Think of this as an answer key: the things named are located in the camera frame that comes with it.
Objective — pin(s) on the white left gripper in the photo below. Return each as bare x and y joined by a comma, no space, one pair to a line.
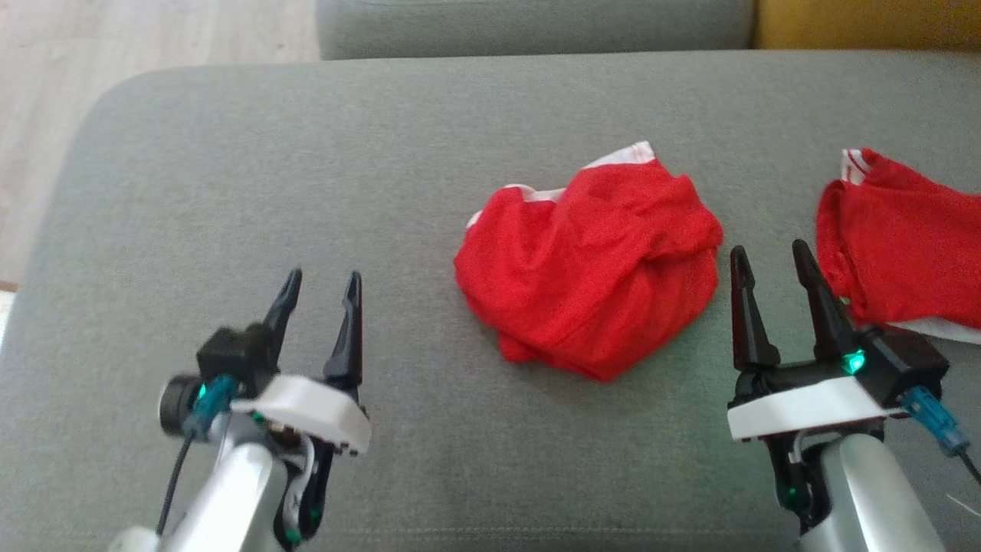
314,410

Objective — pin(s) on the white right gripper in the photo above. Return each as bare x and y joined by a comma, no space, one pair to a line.
805,402

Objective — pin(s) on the red white numbered jersey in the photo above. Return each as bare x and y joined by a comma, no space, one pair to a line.
904,245

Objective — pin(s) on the red white-trimmed shorts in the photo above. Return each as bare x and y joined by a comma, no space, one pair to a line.
598,268

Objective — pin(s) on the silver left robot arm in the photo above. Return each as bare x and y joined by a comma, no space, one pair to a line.
230,491

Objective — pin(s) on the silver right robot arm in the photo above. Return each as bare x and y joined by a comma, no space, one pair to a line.
866,491

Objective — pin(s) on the grey sofa seat cushion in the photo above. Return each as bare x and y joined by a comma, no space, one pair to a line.
306,192

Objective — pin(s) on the yellow sofa cushion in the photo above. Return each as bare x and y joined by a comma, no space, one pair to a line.
866,23

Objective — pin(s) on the grey sofa back cushion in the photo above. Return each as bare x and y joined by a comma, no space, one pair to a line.
536,23

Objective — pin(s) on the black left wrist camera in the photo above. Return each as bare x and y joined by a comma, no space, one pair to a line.
230,356

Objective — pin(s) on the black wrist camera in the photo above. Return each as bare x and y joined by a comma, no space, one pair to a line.
230,356
908,360

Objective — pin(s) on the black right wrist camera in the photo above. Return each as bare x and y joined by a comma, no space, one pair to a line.
908,360

